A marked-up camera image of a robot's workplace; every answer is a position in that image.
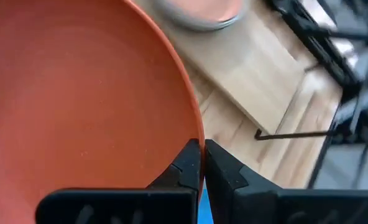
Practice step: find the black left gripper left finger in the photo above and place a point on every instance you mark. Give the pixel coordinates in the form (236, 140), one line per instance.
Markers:
(140, 207)

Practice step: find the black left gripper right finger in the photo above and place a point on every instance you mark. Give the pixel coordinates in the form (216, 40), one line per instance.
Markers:
(280, 208)

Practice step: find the black aluminium table frame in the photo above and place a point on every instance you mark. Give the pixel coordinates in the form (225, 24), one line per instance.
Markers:
(327, 53)

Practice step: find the red plate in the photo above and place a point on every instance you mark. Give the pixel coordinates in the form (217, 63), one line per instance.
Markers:
(78, 93)

